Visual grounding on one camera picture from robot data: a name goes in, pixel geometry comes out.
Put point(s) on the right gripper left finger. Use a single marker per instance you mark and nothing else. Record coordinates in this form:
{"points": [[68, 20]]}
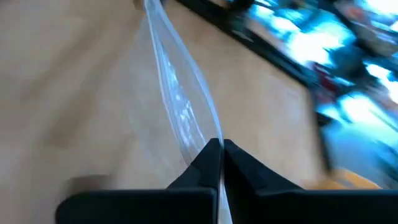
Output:
{"points": [[140, 207]]}

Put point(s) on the red clamp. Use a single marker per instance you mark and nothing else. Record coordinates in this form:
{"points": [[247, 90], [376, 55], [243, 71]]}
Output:
{"points": [[326, 82]]}

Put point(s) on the clear plastic zip bag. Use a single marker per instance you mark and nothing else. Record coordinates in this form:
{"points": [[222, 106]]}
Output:
{"points": [[180, 93]]}

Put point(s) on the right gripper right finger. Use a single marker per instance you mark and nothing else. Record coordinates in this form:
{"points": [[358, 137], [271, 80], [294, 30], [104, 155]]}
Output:
{"points": [[295, 207]]}

